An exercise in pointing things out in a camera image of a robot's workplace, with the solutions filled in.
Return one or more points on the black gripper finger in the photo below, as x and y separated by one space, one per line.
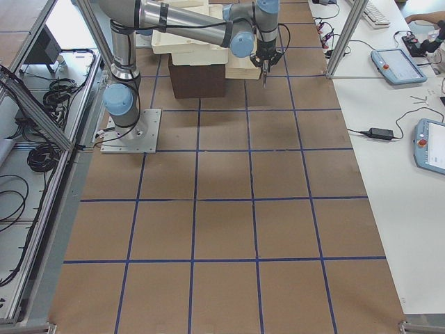
255 61
275 58

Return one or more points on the black power adapter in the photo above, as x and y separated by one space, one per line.
378 133

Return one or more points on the cream plastic tray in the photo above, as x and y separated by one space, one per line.
187 51

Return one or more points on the lower teach pendant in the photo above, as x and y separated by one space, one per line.
429 145

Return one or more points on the teach pendant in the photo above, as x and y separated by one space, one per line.
397 67
429 145

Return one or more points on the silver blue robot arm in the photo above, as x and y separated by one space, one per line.
240 35

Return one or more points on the light wooden drawer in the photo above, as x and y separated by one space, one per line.
241 68

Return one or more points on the aluminium frame post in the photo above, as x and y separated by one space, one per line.
346 34

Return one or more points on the dark brown wooden cabinet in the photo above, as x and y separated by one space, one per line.
197 81

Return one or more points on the grey orange scissors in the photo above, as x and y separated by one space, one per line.
265 70

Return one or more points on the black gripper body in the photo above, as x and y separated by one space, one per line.
265 51

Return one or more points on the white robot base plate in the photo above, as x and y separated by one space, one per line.
141 139

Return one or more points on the white keyboard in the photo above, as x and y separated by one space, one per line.
374 17

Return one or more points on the upper teach pendant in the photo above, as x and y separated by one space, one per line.
397 67

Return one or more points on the person forearm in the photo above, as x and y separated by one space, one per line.
433 17

